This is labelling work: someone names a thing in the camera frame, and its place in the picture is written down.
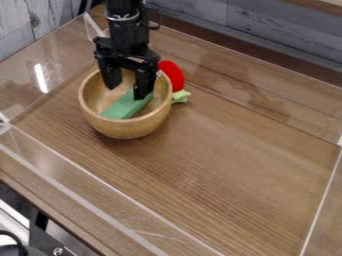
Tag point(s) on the clear acrylic corner bracket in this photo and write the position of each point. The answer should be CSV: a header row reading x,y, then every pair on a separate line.
x,y
92,29

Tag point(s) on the black metal table frame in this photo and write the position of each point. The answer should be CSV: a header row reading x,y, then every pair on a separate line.
x,y
41,240

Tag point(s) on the red plush strawberry toy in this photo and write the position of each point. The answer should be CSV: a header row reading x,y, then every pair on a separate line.
x,y
175,75

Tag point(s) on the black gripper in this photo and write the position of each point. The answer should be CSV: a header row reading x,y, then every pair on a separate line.
x,y
124,49

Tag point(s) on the brown wooden bowl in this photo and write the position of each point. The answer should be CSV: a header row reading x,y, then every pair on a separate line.
x,y
95,98

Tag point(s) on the green rectangular block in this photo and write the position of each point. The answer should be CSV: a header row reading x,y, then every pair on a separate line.
x,y
125,106

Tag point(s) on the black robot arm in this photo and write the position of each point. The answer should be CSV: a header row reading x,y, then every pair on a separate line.
x,y
125,6

